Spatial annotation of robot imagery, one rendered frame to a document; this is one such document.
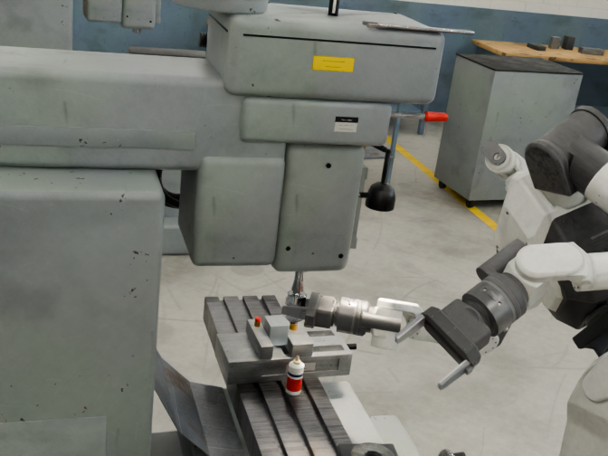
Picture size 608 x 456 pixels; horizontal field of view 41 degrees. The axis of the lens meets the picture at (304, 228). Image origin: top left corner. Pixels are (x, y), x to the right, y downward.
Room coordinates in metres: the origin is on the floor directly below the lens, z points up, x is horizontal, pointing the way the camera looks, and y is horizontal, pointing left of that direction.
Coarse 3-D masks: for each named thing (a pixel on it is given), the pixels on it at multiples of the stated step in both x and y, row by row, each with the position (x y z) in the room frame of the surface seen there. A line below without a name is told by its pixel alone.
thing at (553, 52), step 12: (552, 36) 9.14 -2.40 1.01; (564, 36) 9.27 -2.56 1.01; (480, 48) 9.05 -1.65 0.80; (492, 48) 8.65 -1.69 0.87; (504, 48) 8.71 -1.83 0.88; (516, 48) 8.82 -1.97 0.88; (528, 48) 8.93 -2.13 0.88; (540, 48) 8.85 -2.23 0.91; (552, 48) 9.12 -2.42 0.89; (564, 48) 9.21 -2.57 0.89; (576, 48) 9.41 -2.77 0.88; (588, 48) 9.05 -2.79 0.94; (552, 60) 8.56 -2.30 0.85; (564, 60) 8.60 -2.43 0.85; (576, 60) 8.65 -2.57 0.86; (588, 60) 8.69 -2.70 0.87; (600, 60) 8.74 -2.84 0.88; (396, 108) 8.21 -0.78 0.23; (408, 108) 8.27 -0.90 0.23; (576, 108) 9.34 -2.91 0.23; (600, 108) 9.51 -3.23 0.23; (420, 120) 8.17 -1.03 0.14; (420, 132) 8.15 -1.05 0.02
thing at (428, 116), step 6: (396, 114) 1.78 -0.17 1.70; (402, 114) 1.78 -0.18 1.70; (408, 114) 1.79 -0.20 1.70; (414, 114) 1.79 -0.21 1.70; (420, 114) 1.80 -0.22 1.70; (426, 114) 1.80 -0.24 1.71; (432, 114) 1.80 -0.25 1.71; (438, 114) 1.81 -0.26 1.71; (444, 114) 1.81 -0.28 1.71; (426, 120) 1.80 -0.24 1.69; (432, 120) 1.80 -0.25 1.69; (438, 120) 1.81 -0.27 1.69; (444, 120) 1.81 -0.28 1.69
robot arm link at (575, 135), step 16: (576, 112) 1.58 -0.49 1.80; (560, 128) 1.54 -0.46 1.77; (576, 128) 1.53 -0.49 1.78; (592, 128) 1.53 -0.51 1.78; (560, 144) 1.50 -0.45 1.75; (576, 144) 1.50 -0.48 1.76; (592, 144) 1.50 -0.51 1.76; (576, 160) 1.48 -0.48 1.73; (592, 160) 1.47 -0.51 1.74; (576, 176) 1.47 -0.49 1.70; (592, 176) 1.45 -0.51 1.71
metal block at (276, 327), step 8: (264, 320) 1.98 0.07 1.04; (272, 320) 1.96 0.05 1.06; (280, 320) 1.96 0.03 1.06; (264, 328) 1.97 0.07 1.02; (272, 328) 1.93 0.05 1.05; (280, 328) 1.93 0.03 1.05; (288, 328) 1.94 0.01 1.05; (272, 336) 1.93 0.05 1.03; (280, 336) 1.94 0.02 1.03; (272, 344) 1.93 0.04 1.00; (280, 344) 1.94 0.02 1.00
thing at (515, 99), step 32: (480, 64) 6.21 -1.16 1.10; (512, 64) 6.34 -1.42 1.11; (544, 64) 6.54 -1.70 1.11; (480, 96) 6.15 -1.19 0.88; (512, 96) 6.12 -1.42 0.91; (544, 96) 6.24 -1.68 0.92; (576, 96) 6.36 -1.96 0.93; (448, 128) 6.47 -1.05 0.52; (480, 128) 6.07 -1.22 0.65; (512, 128) 6.15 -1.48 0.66; (544, 128) 6.27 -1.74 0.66; (448, 160) 6.39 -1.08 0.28; (480, 160) 6.06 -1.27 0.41; (480, 192) 6.08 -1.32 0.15
